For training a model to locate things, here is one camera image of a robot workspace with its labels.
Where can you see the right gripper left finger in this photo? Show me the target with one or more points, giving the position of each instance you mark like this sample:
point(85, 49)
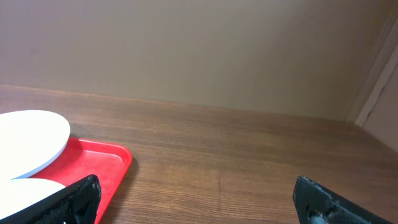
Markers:
point(76, 203)

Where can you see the white plate front right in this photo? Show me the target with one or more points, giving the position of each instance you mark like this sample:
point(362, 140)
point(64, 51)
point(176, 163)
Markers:
point(18, 194)

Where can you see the white plate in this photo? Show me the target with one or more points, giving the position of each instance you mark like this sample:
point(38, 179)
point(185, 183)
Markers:
point(18, 194)
point(30, 141)

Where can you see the red plastic serving tray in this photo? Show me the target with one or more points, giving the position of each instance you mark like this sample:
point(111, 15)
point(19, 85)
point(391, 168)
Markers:
point(82, 157)

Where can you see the white plate top centre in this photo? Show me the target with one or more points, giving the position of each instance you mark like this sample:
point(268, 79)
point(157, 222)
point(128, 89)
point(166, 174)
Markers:
point(30, 141)

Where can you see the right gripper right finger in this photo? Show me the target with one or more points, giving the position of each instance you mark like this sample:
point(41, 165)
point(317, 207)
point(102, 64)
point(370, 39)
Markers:
point(315, 203)

